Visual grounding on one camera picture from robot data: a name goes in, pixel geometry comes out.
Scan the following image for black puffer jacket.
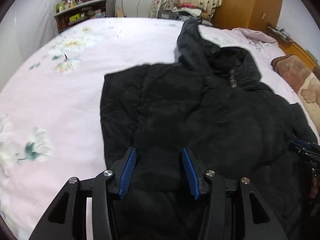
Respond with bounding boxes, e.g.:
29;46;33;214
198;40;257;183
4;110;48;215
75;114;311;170
100;20;319;239

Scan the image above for pile of clothes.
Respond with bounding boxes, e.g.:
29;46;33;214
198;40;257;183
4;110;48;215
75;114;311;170
157;7;213;27

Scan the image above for person right hand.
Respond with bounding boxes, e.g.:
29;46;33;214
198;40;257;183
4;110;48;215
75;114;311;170
310;169;320;199

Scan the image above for brown bear print blanket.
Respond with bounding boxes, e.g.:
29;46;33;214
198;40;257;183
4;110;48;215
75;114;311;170
271;55;319;130

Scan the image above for pink floral bed sheet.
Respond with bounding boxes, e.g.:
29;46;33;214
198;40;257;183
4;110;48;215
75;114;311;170
1;18;319;239

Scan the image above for wooden headboard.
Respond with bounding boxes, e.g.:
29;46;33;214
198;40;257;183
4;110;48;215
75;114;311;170
266;30;319;70

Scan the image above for items on headboard shelf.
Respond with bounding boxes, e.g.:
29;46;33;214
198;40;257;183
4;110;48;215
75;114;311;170
267;22;294;42

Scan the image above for orange wooden wardrobe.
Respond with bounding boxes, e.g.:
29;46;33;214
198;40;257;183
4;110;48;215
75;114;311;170
212;0;283;32

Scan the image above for wooden shelf unit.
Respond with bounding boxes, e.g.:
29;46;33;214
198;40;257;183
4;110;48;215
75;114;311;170
54;0;116;34

